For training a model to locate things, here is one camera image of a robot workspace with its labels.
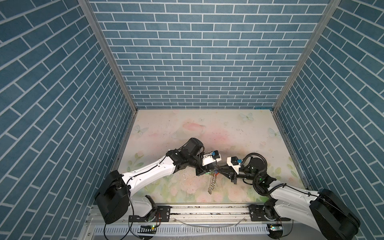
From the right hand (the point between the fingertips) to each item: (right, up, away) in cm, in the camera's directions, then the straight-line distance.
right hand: (217, 168), depth 75 cm
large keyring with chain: (-4, -8, -6) cm, 11 cm away
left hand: (-2, 0, 0) cm, 2 cm away
